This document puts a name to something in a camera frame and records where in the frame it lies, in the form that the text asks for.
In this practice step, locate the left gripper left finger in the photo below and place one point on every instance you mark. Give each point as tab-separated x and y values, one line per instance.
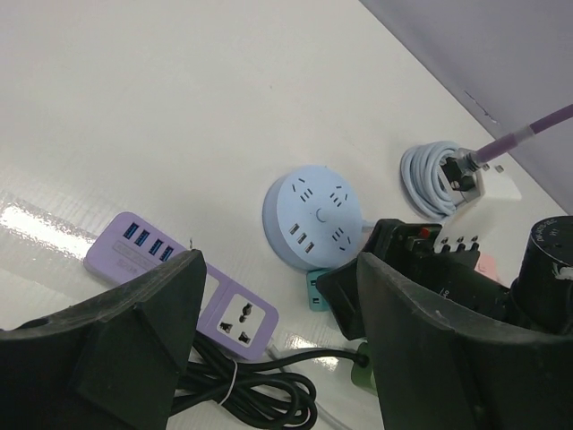
101	364

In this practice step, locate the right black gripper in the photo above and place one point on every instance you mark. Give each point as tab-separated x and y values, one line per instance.
447	269

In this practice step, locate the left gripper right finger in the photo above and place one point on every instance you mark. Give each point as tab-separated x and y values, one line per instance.
439	365

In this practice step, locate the teal charger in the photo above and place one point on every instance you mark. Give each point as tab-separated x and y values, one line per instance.
316	301

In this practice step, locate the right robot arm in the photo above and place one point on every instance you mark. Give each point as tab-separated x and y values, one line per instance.
540	297

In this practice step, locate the green power strip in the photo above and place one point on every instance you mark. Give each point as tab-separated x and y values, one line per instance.
362	375

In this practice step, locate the blue round power strip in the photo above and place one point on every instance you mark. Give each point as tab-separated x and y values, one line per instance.
312	219

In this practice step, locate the pink power strip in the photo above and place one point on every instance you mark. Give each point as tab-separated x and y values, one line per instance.
486	265

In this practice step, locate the purple power strip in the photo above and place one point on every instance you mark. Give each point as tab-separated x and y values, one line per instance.
203	298

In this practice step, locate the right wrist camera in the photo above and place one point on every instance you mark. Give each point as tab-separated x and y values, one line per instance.
462	188

